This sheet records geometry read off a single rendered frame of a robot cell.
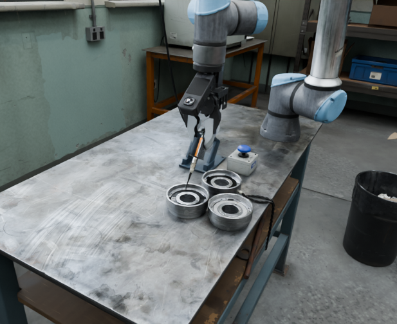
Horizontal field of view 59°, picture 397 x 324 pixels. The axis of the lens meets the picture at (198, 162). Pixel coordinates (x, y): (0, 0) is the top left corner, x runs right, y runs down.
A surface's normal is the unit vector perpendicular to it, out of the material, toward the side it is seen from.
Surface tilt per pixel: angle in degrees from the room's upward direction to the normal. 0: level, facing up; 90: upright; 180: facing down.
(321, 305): 0
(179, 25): 90
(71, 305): 0
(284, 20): 90
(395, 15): 82
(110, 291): 0
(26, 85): 90
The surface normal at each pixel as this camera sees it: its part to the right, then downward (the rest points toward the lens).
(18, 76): 0.88, 0.25
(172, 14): -0.47, 0.37
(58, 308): 0.05, -0.89
